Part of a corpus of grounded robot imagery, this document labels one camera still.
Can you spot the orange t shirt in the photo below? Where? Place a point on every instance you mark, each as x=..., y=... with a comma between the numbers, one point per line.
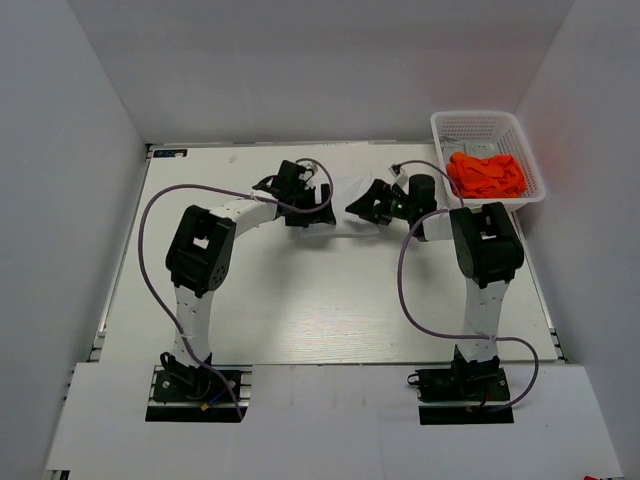
x=499, y=176

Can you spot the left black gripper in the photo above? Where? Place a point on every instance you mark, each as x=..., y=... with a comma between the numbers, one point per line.
x=300, y=221

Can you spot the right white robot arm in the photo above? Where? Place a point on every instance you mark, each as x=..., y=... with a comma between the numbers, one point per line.
x=488, y=252

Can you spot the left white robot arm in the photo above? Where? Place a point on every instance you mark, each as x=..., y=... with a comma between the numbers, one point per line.
x=200, y=253

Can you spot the white t shirt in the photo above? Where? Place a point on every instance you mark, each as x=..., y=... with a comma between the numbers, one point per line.
x=346, y=191

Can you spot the grey cloth in basket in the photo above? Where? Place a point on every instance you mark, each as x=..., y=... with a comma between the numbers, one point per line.
x=480, y=150

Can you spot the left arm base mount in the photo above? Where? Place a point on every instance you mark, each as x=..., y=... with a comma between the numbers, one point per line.
x=187, y=394

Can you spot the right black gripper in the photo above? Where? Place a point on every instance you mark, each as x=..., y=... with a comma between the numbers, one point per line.
x=366, y=205

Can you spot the blue label sticker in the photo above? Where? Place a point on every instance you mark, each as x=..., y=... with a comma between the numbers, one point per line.
x=170, y=153

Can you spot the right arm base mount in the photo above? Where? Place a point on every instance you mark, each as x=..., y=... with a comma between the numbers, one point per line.
x=464, y=393

